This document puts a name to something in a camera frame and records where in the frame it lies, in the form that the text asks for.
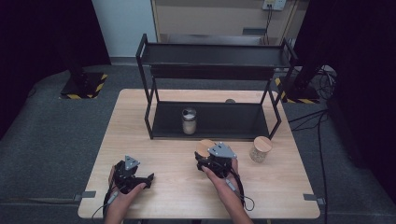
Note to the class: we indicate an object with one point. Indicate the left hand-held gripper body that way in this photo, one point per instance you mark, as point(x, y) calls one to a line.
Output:
point(126, 179)

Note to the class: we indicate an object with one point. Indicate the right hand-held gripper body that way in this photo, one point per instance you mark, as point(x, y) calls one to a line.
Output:
point(219, 161)

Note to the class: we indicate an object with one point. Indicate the small jar with wooden lid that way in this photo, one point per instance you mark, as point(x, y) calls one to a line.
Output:
point(204, 147)

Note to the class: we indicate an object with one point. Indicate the glass jar with metal lid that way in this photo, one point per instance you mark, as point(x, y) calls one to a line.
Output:
point(189, 124)

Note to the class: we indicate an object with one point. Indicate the black two-tier metal rack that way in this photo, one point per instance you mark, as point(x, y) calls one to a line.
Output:
point(233, 121)

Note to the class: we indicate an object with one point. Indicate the person's left hand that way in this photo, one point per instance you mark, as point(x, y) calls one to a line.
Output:
point(120, 202)

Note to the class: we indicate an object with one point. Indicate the person's right hand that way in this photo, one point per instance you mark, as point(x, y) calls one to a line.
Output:
point(229, 186)

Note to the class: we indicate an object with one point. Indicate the wide jar with wooden lid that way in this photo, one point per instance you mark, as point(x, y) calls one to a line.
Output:
point(262, 144)

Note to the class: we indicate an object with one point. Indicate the grey round table grommet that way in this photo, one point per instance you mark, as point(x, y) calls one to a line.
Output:
point(230, 100)

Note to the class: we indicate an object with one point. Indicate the black stand with striped base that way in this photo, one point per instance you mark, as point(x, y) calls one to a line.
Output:
point(303, 91)
point(82, 85)

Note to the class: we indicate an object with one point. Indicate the grey cabinet label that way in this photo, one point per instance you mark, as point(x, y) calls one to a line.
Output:
point(254, 31)

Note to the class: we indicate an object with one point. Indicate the beige wooden cabinet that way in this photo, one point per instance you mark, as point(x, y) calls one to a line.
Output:
point(202, 18)

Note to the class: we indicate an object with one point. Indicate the dark curtain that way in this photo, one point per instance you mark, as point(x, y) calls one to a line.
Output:
point(37, 46)
point(364, 77)

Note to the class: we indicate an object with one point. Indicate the grey table bracket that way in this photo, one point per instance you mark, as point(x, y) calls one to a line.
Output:
point(313, 198)
point(84, 195)

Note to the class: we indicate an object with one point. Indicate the white wall socket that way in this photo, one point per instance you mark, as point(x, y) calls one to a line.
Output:
point(274, 4)

